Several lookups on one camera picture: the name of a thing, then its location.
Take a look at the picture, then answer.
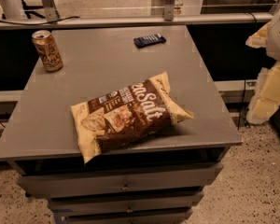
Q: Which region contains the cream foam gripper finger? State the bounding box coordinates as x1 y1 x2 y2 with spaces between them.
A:
246 62 280 124
245 22 269 49

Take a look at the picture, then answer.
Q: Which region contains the brown sea salt chip bag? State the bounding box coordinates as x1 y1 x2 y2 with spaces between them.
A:
71 72 193 162

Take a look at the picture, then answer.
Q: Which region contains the orange soda can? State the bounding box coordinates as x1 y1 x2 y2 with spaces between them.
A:
32 30 63 72

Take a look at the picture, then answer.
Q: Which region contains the top drawer with knob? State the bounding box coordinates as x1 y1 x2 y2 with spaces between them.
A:
18 162 223 198

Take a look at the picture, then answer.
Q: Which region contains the drawer with knob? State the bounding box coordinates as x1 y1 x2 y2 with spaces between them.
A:
49 189 203 217
18 162 223 198

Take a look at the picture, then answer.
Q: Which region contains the grey drawer cabinet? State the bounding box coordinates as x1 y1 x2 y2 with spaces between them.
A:
0 26 241 224

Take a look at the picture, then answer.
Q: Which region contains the middle drawer with knob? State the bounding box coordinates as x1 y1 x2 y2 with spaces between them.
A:
49 189 203 217

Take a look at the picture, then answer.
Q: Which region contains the bottom drawer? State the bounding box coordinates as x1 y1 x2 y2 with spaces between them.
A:
63 207 192 224

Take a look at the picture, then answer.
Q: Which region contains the white pipe background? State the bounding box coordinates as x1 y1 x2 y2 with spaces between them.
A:
0 0 26 20

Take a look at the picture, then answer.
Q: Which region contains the grey metal frame rail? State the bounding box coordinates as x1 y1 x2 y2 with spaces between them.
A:
0 13 273 30

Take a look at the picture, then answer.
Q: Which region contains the black cable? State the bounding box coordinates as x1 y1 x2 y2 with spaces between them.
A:
0 15 81 26

